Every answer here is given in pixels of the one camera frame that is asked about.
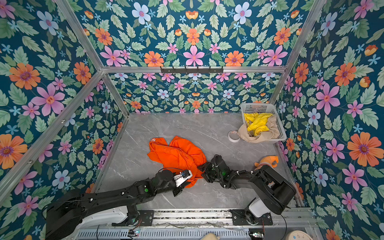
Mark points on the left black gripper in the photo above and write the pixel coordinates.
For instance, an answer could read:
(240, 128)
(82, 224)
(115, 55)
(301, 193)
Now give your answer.
(180, 189)

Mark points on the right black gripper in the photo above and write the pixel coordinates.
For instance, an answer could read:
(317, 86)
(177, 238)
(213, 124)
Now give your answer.
(207, 166)

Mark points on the orange shorts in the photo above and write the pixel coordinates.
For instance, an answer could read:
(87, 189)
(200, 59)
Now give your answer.
(180, 154)

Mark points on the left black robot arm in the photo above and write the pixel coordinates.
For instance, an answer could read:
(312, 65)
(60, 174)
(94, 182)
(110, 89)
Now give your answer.
(72, 209)

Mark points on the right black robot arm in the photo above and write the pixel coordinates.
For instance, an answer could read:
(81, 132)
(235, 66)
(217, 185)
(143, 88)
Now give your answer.
(274, 192)

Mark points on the beige shorts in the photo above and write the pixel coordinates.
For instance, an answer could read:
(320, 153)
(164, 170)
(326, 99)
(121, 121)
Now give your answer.
(274, 135)

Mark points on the yellow shorts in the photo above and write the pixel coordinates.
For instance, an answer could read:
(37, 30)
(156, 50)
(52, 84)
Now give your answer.
(257, 123)

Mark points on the white tape roll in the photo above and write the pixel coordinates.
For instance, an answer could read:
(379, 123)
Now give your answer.
(234, 136)

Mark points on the beige rounded object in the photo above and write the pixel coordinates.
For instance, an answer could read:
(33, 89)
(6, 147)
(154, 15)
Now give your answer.
(210, 236)

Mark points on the orange plush toy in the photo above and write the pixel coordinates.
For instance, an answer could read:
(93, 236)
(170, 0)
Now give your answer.
(271, 161)

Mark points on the white plastic laundry basket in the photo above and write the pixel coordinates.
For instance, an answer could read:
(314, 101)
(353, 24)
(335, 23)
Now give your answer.
(249, 108)

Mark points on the white round device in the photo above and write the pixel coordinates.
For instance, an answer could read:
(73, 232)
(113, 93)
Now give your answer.
(298, 235)

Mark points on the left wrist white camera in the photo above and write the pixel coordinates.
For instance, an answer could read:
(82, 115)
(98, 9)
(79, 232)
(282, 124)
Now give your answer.
(182, 177)

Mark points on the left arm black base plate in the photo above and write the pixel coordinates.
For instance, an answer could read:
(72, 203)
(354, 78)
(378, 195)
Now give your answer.
(142, 218)

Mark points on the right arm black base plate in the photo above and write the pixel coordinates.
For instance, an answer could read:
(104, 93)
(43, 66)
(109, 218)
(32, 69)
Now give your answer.
(243, 218)

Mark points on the black wall hook rail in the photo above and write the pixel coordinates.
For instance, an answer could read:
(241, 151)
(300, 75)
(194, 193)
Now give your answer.
(190, 70)

